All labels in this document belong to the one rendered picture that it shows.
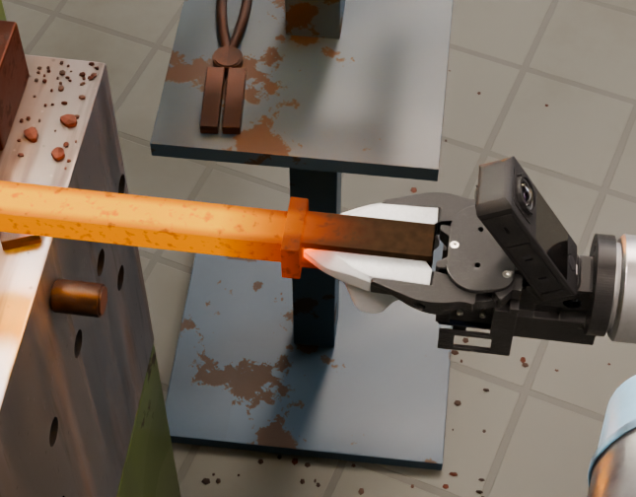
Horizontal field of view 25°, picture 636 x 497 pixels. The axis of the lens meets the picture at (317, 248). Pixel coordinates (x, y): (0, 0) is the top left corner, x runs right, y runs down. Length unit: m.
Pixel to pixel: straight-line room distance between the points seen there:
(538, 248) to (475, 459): 1.13
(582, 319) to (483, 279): 0.09
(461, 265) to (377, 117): 0.55
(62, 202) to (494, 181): 0.31
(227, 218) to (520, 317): 0.22
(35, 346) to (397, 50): 0.63
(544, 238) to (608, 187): 1.39
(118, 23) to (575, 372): 1.01
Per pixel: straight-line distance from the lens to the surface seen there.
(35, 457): 1.17
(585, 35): 2.56
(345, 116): 1.51
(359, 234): 0.99
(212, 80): 1.54
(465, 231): 1.00
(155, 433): 1.67
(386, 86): 1.54
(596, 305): 0.99
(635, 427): 0.64
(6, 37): 1.18
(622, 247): 1.00
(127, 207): 1.02
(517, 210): 0.92
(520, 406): 2.10
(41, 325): 1.13
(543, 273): 0.97
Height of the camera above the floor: 1.81
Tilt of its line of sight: 55 degrees down
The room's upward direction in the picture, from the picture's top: straight up
